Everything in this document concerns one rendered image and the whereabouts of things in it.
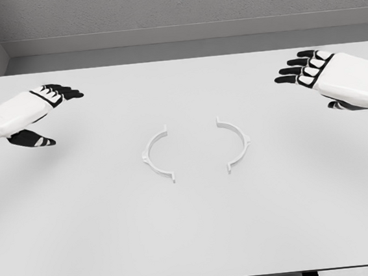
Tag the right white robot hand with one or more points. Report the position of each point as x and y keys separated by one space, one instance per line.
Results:
x=351 y=79

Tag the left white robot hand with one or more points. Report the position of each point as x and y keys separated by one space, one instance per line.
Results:
x=21 y=109

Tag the white pipe clamp half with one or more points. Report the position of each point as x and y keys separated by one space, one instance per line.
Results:
x=238 y=144
x=154 y=154

